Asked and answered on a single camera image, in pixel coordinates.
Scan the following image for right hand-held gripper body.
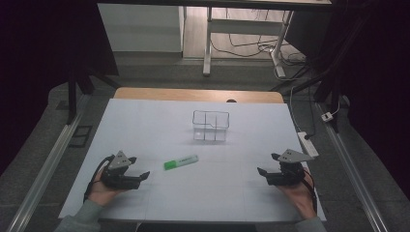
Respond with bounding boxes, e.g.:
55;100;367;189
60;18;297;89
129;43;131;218
266;148;315;187

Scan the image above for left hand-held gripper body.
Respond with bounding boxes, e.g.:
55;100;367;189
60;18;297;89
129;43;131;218
101;150;143;190

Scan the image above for green highlighter pen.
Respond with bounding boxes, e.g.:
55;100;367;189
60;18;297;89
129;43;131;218
163;154;200;171

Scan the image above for clear plastic organiser box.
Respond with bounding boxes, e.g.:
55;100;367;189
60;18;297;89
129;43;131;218
191;109;231;143

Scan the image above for person's left hand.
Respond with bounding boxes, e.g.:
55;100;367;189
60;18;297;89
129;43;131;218
88;169;128;208

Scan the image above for person's right hand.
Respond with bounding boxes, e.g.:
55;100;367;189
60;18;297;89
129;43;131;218
276;167;318;220

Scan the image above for white power strip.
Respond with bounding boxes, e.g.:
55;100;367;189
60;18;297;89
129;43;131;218
296;130;320;159

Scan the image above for white table sheet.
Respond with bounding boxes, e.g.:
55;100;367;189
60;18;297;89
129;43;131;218
58;98;327;224

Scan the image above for wooden table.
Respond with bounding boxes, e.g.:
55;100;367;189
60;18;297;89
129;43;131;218
113;86;285;104

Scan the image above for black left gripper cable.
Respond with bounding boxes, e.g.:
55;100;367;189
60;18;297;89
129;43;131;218
82;154;116;204

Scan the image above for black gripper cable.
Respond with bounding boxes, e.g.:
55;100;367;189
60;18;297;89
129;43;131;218
300;167;319;215
82;154;116;204

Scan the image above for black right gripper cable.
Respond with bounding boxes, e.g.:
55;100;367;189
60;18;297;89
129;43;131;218
300;167;319;215

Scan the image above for white cable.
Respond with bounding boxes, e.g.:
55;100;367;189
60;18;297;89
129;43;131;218
288;84;303;133

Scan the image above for black floor frame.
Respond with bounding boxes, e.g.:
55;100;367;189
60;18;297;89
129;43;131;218
68;125;94;149

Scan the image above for aluminium floor rail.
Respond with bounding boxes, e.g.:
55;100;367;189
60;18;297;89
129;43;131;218
5;93;92;232
314;101;390;232

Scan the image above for black floor cables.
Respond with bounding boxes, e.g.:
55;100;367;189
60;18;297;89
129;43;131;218
210;8;308;66

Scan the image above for white desk frame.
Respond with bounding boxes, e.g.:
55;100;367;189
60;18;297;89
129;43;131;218
202;5;295;78

